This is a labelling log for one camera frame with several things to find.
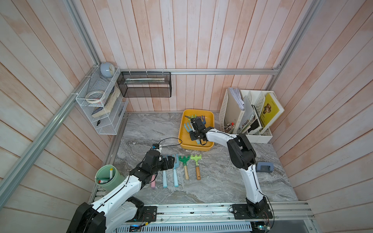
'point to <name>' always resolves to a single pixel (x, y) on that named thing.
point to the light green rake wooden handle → (192, 117)
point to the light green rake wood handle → (198, 171)
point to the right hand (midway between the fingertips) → (193, 133)
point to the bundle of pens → (229, 126)
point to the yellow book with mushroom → (270, 109)
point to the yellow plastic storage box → (184, 140)
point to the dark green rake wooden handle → (184, 160)
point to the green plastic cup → (108, 177)
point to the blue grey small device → (265, 167)
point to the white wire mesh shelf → (107, 115)
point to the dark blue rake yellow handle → (203, 119)
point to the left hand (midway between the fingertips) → (168, 161)
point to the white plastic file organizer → (249, 114)
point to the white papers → (236, 92)
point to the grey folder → (239, 121)
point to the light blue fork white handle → (176, 166)
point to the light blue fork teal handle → (164, 180)
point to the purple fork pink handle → (153, 183)
